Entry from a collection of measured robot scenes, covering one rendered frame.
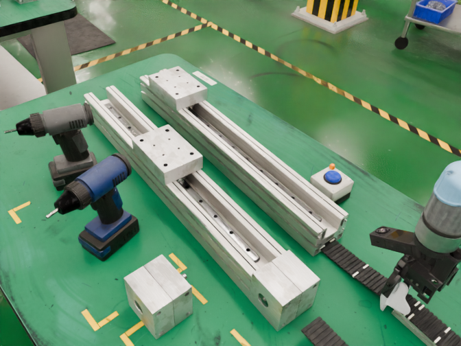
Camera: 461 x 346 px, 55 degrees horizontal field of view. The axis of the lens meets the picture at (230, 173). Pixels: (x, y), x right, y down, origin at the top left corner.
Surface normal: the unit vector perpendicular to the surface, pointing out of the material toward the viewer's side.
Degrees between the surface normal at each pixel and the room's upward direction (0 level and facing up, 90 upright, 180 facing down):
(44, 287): 0
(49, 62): 90
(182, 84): 0
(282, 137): 0
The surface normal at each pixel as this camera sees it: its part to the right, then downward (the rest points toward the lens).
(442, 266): -0.79, 0.38
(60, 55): 0.67, 0.51
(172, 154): 0.04, -0.74
